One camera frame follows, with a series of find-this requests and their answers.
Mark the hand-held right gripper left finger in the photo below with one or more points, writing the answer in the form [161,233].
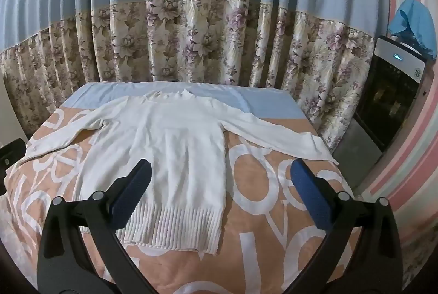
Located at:
[131,198]

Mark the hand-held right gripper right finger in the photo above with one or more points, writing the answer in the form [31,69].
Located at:
[311,198]

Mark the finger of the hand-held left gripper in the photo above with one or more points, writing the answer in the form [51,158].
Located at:
[12,160]

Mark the white knit sweater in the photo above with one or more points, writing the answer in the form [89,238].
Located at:
[178,150]

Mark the orange and blue printed blanket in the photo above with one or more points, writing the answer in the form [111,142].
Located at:
[267,246]

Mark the grey water dispenser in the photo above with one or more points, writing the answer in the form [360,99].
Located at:
[383,102]

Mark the blue cloth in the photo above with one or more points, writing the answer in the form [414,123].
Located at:
[415,23]

